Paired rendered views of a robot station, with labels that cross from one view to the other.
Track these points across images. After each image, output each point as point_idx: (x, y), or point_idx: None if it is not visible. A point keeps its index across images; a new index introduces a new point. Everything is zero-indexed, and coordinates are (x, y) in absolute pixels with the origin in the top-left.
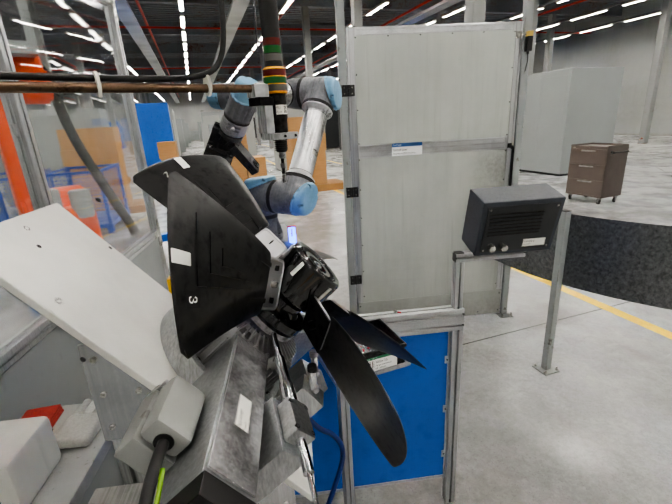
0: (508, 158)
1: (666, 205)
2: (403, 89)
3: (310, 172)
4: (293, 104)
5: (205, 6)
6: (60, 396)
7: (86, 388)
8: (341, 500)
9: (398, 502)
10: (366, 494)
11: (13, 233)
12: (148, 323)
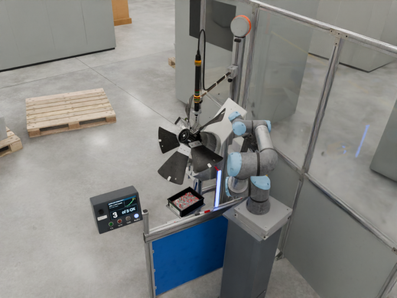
0: None
1: None
2: None
3: (230, 181)
4: (260, 164)
5: None
6: (281, 180)
7: (289, 195)
8: (204, 290)
9: (176, 297)
10: (192, 297)
11: (233, 104)
12: (215, 130)
